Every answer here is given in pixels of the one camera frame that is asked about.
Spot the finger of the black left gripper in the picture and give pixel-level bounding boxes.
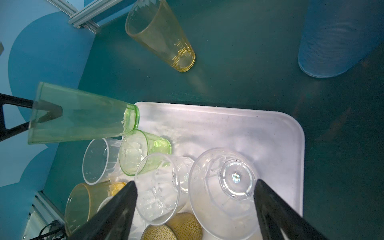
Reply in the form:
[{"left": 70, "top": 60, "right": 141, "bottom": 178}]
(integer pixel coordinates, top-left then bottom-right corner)
[
  {"left": 1, "top": 94, "right": 63, "bottom": 123},
  {"left": 0, "top": 120, "right": 30, "bottom": 142}
]

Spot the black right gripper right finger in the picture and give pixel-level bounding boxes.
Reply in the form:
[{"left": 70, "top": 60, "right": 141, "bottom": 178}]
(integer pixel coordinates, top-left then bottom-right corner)
[{"left": 254, "top": 179, "right": 326, "bottom": 240}]

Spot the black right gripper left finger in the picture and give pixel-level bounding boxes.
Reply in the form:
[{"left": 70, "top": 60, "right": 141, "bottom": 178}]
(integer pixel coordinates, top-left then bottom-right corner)
[{"left": 68, "top": 181, "right": 138, "bottom": 240}]

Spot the tall green tumbler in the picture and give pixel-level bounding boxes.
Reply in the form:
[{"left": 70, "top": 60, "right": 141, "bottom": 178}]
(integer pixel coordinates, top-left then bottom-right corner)
[{"left": 28, "top": 82, "right": 140, "bottom": 145}]

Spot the short yellow amber glass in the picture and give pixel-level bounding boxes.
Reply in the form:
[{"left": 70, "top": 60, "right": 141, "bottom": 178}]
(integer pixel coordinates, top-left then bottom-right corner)
[{"left": 64, "top": 182, "right": 126, "bottom": 236}]

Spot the clear faceted glass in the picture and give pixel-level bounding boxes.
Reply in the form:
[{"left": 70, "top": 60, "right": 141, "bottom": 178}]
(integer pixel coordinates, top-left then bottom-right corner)
[
  {"left": 134, "top": 153, "right": 194, "bottom": 226},
  {"left": 82, "top": 138, "right": 122, "bottom": 185},
  {"left": 188, "top": 148, "right": 260, "bottom": 240}
]

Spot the short brown textured cup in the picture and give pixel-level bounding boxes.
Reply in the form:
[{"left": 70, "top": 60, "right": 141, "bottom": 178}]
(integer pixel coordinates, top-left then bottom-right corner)
[{"left": 141, "top": 213, "right": 203, "bottom": 240}]

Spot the short green glass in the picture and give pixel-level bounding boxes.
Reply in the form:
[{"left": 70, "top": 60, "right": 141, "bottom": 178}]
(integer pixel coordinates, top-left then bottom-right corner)
[{"left": 119, "top": 130, "right": 172, "bottom": 177}]

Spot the pink plastic tray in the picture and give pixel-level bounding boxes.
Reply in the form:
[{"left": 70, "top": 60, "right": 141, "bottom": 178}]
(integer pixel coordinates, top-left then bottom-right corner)
[{"left": 137, "top": 102, "right": 305, "bottom": 214}]

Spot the tall amber tumbler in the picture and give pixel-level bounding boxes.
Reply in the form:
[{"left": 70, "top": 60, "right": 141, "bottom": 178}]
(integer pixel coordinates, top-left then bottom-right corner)
[{"left": 125, "top": 0, "right": 196, "bottom": 73}]

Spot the frosted blue tall tumbler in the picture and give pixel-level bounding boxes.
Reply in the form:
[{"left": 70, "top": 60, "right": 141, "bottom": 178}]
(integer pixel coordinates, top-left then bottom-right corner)
[{"left": 298, "top": 1, "right": 384, "bottom": 79}]

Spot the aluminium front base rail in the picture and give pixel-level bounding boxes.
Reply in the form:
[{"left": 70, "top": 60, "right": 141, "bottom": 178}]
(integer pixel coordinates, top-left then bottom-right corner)
[{"left": 22, "top": 191, "right": 67, "bottom": 240}]

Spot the aluminium back frame rail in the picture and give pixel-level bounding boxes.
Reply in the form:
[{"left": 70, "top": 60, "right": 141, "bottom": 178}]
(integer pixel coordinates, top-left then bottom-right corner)
[{"left": 48, "top": 0, "right": 122, "bottom": 34}]

